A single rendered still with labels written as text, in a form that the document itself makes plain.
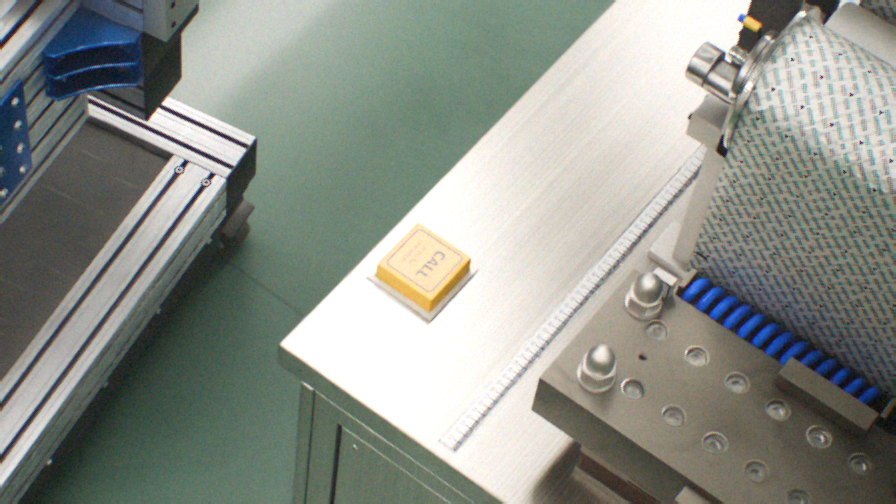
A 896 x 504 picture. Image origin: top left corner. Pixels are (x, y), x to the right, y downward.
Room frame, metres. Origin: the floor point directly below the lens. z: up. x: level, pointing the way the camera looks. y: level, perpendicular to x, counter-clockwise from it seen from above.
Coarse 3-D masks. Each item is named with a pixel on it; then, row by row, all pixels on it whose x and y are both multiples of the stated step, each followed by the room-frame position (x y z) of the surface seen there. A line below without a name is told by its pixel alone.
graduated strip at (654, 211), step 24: (696, 168) 1.36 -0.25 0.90; (672, 192) 1.32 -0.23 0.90; (648, 216) 1.28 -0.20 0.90; (624, 240) 1.24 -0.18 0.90; (600, 264) 1.21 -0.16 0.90; (576, 288) 1.17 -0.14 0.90; (600, 288) 1.18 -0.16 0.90; (552, 312) 1.14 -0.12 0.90; (576, 312) 1.14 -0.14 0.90; (552, 336) 1.11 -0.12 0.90; (528, 360) 1.08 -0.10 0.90; (504, 384) 1.04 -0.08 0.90; (480, 408) 1.01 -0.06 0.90; (456, 432) 0.98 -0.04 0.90
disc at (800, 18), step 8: (808, 8) 1.22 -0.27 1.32; (816, 8) 1.23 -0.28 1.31; (800, 16) 1.20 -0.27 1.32; (808, 16) 1.21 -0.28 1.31; (816, 16) 1.24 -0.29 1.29; (792, 24) 1.19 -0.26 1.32; (800, 24) 1.20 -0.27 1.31; (784, 32) 1.18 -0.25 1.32; (792, 32) 1.19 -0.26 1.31; (776, 40) 1.17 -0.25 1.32; (784, 40) 1.18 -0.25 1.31; (776, 48) 1.16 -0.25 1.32; (768, 56) 1.16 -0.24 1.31; (760, 64) 1.15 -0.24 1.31; (768, 64) 1.16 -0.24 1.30; (760, 72) 1.14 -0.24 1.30; (752, 80) 1.14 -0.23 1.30; (744, 88) 1.14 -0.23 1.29; (752, 88) 1.14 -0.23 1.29; (744, 96) 1.13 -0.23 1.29; (736, 104) 1.13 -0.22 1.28; (744, 104) 1.13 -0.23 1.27; (736, 112) 1.13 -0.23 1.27; (736, 120) 1.13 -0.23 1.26; (728, 128) 1.12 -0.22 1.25; (728, 136) 1.13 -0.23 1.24; (728, 144) 1.13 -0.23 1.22
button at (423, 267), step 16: (416, 224) 1.20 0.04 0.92; (400, 240) 1.18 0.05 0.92; (416, 240) 1.18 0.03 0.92; (432, 240) 1.19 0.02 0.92; (400, 256) 1.16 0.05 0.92; (416, 256) 1.16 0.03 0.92; (432, 256) 1.17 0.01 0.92; (448, 256) 1.17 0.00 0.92; (464, 256) 1.17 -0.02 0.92; (384, 272) 1.14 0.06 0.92; (400, 272) 1.14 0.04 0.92; (416, 272) 1.14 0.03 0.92; (432, 272) 1.15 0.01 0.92; (448, 272) 1.15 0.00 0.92; (464, 272) 1.16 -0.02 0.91; (400, 288) 1.13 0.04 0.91; (416, 288) 1.12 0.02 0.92; (432, 288) 1.13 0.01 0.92; (448, 288) 1.14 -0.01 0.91; (432, 304) 1.11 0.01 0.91
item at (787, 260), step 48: (720, 192) 1.13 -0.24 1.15; (768, 192) 1.11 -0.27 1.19; (720, 240) 1.12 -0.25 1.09; (768, 240) 1.10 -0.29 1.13; (816, 240) 1.08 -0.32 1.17; (864, 240) 1.06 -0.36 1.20; (768, 288) 1.09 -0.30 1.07; (816, 288) 1.07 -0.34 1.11; (864, 288) 1.05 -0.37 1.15; (816, 336) 1.06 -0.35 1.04; (864, 336) 1.05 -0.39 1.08
